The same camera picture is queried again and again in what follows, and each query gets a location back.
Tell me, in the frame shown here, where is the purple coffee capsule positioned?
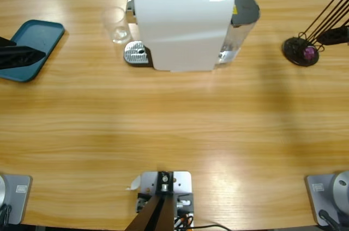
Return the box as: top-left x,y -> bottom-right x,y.
303,46 -> 316,60

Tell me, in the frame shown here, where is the white paper tag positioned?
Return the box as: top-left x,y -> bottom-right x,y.
125,175 -> 142,191

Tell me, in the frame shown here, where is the black capsule holder with rods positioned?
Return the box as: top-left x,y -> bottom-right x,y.
282,0 -> 349,68

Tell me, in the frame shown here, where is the teal plastic tray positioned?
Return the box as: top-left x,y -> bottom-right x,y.
0,19 -> 65,83

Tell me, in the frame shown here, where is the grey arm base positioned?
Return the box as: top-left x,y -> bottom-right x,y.
304,170 -> 349,228
0,174 -> 33,226

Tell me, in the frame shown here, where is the black mount cable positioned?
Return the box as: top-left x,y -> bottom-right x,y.
190,223 -> 235,231

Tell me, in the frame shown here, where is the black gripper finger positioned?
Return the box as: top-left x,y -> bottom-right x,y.
0,45 -> 46,70
317,27 -> 349,46
0,36 -> 17,48

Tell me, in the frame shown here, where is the white mount block dark post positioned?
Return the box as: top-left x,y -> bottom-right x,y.
125,170 -> 195,231

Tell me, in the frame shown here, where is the white capsule coffee machine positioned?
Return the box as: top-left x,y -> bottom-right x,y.
124,0 -> 237,74

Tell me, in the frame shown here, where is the clear water tank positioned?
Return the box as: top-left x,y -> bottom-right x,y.
216,0 -> 261,65

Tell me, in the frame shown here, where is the clear drinking glass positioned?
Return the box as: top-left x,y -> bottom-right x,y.
102,7 -> 132,45

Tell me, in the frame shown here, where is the black arm base cable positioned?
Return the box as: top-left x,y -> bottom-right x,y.
0,204 -> 13,226
318,209 -> 343,231

